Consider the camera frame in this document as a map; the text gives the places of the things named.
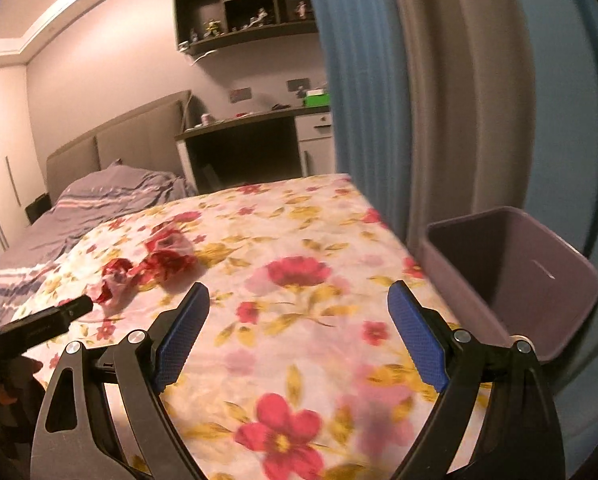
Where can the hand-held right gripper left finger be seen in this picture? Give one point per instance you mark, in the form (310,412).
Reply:
(179,340)

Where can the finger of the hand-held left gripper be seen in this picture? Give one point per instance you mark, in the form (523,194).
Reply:
(44,322)

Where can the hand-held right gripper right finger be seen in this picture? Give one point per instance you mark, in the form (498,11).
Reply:
(419,340)

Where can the pink plastic bag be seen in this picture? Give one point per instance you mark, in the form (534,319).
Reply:
(164,265)

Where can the grey plastic bin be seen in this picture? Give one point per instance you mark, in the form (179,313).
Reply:
(529,280)

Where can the black bedside stand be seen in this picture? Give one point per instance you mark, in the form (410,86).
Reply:
(38,207)

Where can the grey striped quilt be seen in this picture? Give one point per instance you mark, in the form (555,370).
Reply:
(104,195)

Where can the floral tablecloth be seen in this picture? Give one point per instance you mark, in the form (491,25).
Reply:
(289,240)

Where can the white wardrobe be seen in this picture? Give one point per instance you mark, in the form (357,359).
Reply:
(4,160)

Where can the grey padded headboard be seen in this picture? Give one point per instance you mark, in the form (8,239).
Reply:
(129,140)

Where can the dark desk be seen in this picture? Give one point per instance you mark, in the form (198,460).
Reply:
(249,150)

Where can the white drawer cabinet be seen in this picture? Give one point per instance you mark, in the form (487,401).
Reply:
(316,145)

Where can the grey curtain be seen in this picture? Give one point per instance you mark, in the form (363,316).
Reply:
(459,100)

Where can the blue curtain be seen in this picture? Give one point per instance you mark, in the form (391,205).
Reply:
(359,85)
(569,110)

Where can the green box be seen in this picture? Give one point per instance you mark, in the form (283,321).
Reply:
(315,98)

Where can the dark wall socket panel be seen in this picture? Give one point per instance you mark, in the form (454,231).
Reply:
(298,84)
(240,94)

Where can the dark wall shelf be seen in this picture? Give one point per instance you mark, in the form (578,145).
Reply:
(199,5)

